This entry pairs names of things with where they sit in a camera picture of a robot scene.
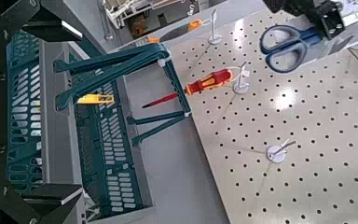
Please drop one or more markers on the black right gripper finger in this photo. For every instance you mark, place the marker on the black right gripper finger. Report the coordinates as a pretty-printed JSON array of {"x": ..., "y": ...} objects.
[
  {"x": 49, "y": 199},
  {"x": 49, "y": 25}
]

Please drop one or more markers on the blue scissors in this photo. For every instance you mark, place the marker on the blue scissors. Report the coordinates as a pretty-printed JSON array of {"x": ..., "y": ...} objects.
[{"x": 292, "y": 43}]

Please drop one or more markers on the white pegboard panel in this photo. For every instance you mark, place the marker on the white pegboard panel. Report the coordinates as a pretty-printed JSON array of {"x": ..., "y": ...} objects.
[{"x": 292, "y": 102}]

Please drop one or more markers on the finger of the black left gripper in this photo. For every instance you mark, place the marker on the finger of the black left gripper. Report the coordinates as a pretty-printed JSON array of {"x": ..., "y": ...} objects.
[{"x": 331, "y": 21}]

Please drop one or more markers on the white partition panel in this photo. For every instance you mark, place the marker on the white partition panel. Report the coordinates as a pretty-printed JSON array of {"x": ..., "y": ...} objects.
[{"x": 167, "y": 174}]

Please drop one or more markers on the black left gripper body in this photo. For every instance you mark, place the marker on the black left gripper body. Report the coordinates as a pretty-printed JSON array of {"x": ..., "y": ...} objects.
[{"x": 292, "y": 6}]

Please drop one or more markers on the red yellow screwdriver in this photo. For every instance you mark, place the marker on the red yellow screwdriver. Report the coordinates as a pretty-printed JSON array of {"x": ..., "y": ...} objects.
[{"x": 208, "y": 82}]

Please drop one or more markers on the teal grey folding crate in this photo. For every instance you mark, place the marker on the teal grey folding crate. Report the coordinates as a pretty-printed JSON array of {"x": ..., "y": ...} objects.
[{"x": 56, "y": 124}]

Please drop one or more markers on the white pegboard hook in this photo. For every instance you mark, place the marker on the white pegboard hook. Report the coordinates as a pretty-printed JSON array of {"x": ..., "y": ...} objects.
[
  {"x": 214, "y": 37},
  {"x": 240, "y": 87},
  {"x": 275, "y": 154}
]

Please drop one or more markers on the brown box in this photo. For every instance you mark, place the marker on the brown box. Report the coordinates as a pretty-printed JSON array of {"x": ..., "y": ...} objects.
[{"x": 137, "y": 26}]

